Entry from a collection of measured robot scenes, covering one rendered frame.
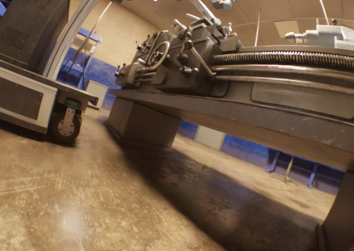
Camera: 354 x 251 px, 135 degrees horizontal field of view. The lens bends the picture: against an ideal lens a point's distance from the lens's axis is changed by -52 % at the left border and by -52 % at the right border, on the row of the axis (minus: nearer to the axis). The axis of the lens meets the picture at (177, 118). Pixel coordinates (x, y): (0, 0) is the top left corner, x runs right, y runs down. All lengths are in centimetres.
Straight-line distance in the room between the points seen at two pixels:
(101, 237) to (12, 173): 36
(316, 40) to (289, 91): 50
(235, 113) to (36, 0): 114
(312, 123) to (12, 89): 113
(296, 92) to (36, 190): 95
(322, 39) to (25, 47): 160
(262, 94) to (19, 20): 128
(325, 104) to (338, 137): 23
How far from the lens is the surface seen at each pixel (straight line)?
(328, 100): 64
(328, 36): 104
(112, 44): 505
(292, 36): 108
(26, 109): 86
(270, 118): 44
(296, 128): 43
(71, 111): 90
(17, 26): 102
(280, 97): 65
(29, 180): 58
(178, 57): 79
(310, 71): 59
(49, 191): 54
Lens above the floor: 33
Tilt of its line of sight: 2 degrees up
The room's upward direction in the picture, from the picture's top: 20 degrees clockwise
